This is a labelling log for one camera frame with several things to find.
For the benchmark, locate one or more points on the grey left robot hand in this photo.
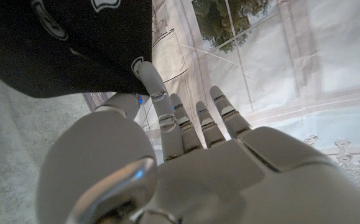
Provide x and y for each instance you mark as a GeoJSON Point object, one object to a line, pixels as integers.
{"type": "Point", "coordinates": [214, 180]}

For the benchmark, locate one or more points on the black paisley bandana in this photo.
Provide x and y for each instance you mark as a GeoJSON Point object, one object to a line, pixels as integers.
{"type": "Point", "coordinates": [58, 46]}

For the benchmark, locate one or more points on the printed window backdrop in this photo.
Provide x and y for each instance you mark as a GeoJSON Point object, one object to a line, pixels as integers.
{"type": "Point", "coordinates": [291, 62]}

